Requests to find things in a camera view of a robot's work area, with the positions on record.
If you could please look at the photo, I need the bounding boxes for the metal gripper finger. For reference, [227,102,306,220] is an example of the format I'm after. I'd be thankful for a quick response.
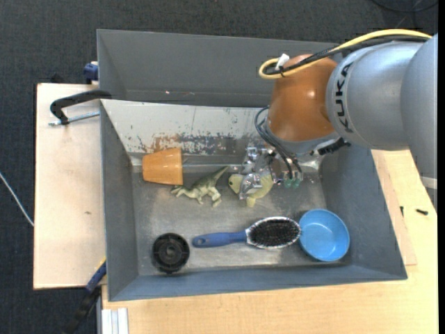
[241,146,266,174]
[238,173,264,199]

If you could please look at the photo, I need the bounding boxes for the yellow-green toy fish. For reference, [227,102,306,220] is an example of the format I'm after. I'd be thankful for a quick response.
[227,172,275,208]

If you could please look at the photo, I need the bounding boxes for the green toy dinosaur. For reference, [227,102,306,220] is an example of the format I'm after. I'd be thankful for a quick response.
[169,165,230,208]

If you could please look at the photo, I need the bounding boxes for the orange plastic cup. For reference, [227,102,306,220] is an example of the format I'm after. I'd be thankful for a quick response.
[141,147,184,186]

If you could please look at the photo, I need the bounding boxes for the blue plastic bowl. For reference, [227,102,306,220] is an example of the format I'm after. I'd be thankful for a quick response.
[298,208,350,262]

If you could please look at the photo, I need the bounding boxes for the grey metal bin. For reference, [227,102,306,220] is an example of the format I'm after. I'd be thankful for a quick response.
[96,29,408,302]

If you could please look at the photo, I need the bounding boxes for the black round ribbed disc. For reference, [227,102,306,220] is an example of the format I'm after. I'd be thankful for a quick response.
[151,232,191,275]

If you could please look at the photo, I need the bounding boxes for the pale wood board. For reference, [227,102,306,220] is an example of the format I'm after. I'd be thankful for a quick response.
[33,83,108,290]

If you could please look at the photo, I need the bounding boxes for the blue handled hairbrush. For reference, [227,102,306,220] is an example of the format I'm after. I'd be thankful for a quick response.
[191,216,302,250]

